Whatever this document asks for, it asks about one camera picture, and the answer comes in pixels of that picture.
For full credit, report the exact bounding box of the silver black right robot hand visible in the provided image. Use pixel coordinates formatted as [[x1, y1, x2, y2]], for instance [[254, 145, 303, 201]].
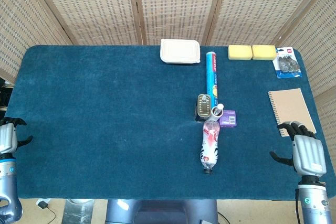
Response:
[[269, 121, 328, 177]]

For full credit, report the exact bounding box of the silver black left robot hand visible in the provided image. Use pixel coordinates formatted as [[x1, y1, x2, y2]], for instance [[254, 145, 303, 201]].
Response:
[[0, 117, 34, 156]]

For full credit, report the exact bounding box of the glass test tube white cap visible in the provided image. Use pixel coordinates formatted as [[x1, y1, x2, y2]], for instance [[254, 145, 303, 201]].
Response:
[[212, 103, 225, 120]]

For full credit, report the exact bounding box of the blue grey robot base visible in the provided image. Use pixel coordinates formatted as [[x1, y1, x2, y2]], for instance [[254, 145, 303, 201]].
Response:
[[104, 199, 219, 224]]

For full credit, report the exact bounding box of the brown spiral notebook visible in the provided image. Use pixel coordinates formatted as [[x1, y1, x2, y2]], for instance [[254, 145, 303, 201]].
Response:
[[267, 88, 317, 137]]

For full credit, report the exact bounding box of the small purple box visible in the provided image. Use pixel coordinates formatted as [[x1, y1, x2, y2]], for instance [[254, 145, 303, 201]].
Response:
[[219, 110, 237, 129]]

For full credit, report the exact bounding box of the correction tape blister pack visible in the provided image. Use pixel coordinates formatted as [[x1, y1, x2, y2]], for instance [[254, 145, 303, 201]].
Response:
[[272, 47, 303, 79]]

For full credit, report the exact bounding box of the white red plastic bottle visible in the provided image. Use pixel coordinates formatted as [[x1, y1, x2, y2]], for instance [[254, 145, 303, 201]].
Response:
[[199, 119, 221, 175]]

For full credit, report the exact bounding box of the blue table cloth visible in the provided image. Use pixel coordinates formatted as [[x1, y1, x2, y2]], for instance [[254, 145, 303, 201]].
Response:
[[4, 45, 336, 200]]

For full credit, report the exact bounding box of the silver metal table leg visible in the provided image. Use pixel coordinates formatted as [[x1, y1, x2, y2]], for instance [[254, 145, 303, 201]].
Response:
[[64, 199, 95, 224]]

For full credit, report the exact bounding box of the yellow sponge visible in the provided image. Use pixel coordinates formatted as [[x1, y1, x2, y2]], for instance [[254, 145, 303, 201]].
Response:
[[227, 45, 253, 61], [251, 45, 278, 60]]

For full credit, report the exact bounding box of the gold lidded luncheon meat can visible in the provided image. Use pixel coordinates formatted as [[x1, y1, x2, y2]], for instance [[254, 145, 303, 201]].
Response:
[[195, 93, 213, 123]]

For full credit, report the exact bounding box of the blue cling wrap roll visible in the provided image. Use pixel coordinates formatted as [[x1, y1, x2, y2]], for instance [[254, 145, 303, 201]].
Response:
[[205, 51, 221, 106]]

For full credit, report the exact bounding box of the bamboo folding screen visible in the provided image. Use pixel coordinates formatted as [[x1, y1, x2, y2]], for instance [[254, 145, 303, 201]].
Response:
[[0, 0, 336, 146]]

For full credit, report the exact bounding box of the beige lidded food container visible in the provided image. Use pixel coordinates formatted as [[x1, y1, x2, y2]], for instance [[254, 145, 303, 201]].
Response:
[[160, 38, 202, 65]]

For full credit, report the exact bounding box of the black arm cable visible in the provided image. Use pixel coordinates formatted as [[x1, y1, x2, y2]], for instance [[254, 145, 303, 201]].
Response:
[[295, 188, 302, 224]]

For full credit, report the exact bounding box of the white power adapter with cable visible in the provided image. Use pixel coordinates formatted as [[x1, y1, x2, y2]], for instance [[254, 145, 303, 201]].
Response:
[[36, 199, 57, 222]]

